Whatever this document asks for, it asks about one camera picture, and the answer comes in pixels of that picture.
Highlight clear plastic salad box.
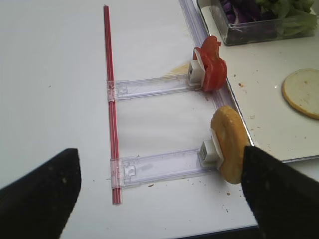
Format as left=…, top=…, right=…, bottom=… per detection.
left=210, top=0, right=319, bottom=45

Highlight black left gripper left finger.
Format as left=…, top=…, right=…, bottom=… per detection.
left=0, top=148, right=82, bottom=239

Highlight clear tomato dispenser track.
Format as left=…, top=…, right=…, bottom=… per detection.
left=115, top=74, right=201, bottom=101

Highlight bun bottom slice on tray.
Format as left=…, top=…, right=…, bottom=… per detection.
left=282, top=68, right=319, bottom=120

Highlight white pusher block at bun slice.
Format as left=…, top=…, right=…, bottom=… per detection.
left=198, top=128, right=224, bottom=170

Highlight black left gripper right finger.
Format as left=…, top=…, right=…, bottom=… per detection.
left=241, top=146, right=319, bottom=239

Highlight clear bun slice dispenser track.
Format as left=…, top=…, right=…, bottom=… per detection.
left=110, top=149, right=217, bottom=189

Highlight upright bun slice left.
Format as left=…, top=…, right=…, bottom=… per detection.
left=210, top=106, right=250, bottom=184

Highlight clear long rail left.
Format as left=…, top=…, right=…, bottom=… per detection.
left=179, top=0, right=244, bottom=121

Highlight purple cabbage leaves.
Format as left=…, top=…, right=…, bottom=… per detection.
left=220, top=0, right=277, bottom=44

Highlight red tomato slices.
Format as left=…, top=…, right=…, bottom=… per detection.
left=194, top=35, right=227, bottom=92

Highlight red rod left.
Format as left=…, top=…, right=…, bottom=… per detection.
left=103, top=5, right=122, bottom=205

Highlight cream rectangular serving tray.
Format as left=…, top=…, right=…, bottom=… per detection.
left=197, top=0, right=319, bottom=162

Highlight green lettuce leaves in box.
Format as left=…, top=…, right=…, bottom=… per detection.
left=256, top=0, right=317, bottom=38

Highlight white pusher block at tomato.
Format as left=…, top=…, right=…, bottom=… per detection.
left=187, top=49, right=206, bottom=87

